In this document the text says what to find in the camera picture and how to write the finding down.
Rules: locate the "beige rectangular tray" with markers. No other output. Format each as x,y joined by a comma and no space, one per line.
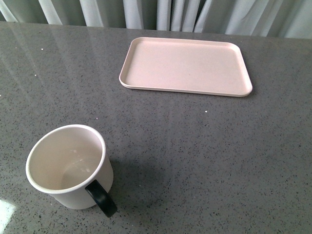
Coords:
187,66

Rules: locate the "grey-white curtain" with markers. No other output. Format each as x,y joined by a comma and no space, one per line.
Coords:
266,18

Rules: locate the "white smiley mug black handle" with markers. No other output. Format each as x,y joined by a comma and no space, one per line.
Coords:
71,165

